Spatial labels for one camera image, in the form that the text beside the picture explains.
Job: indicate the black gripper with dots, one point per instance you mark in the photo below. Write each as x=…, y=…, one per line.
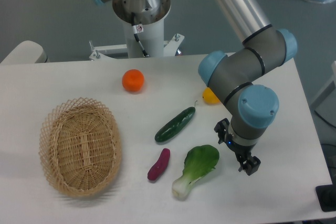
x=240, y=146

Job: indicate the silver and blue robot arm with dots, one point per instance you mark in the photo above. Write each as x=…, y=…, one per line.
x=231, y=78

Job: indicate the green cucumber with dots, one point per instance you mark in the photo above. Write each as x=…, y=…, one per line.
x=173, y=127

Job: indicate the green bok choy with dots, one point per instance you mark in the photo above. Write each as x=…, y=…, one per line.
x=199, y=161

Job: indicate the yellow lemon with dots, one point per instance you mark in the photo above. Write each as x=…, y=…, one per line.
x=209, y=97

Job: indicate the purple sweet potato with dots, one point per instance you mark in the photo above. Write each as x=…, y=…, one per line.
x=160, y=165

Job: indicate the black box at edge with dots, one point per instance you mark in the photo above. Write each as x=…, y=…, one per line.
x=326, y=197

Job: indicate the orange tangerine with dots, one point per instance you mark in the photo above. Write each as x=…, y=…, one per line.
x=133, y=80

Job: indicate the woven wicker basket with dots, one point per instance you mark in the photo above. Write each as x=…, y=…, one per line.
x=80, y=147

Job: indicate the white chair back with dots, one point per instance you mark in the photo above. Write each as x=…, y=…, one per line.
x=27, y=52

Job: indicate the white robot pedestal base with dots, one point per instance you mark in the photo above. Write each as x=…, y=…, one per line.
x=143, y=29

